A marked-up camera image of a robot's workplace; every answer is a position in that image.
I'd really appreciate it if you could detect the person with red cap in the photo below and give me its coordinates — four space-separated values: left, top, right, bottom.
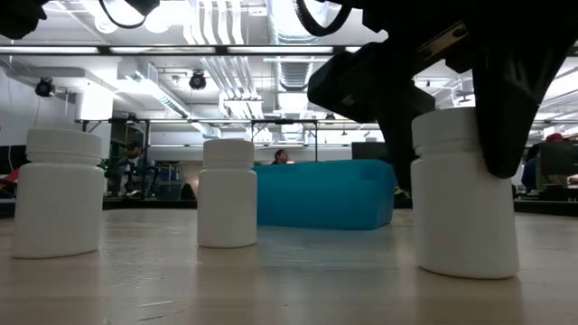
521 132 565 190

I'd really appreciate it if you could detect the silver ventilation duct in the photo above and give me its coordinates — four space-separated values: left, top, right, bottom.
266 0 331 91

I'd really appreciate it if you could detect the blue fabric basket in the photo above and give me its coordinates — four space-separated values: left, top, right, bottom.
252 158 398 231

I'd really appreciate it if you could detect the black flat monitor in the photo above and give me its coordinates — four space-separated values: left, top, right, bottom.
350 142 390 163
539 142 578 177
0 144 28 177

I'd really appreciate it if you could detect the large white pill bottle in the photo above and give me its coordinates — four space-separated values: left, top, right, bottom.
12 128 106 260
410 107 520 280

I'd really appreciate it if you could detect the black ceiling camera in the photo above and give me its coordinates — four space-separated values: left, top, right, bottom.
34 77 54 98
188 70 208 91

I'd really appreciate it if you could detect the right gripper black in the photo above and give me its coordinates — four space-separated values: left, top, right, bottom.
356 0 578 180

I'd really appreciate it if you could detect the red object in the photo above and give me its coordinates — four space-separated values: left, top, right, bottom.
0 167 20 187

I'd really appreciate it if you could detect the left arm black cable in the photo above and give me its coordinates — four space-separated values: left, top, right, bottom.
98 0 148 31

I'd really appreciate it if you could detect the black overhead frame bar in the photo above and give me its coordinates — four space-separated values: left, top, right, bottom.
0 44 362 58

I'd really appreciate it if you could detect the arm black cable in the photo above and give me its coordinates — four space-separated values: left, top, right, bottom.
294 0 354 38
98 0 148 31

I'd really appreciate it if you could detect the black metal frame stand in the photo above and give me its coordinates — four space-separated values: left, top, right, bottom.
250 118 319 163

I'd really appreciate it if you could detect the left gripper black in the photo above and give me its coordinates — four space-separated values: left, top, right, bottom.
125 0 162 17

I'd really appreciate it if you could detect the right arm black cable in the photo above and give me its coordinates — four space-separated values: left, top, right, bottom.
294 0 354 38

